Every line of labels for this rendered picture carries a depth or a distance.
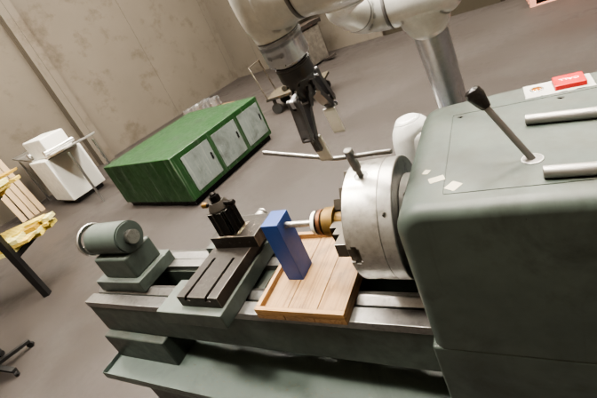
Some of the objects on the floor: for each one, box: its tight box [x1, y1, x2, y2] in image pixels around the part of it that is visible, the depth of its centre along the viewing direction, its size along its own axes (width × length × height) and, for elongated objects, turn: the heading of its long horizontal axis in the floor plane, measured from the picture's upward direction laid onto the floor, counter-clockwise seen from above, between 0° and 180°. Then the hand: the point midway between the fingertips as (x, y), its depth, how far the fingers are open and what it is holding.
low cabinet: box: [104, 97, 272, 205], centre depth 523 cm, size 166×154×66 cm
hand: (330, 137), depth 87 cm, fingers open, 9 cm apart
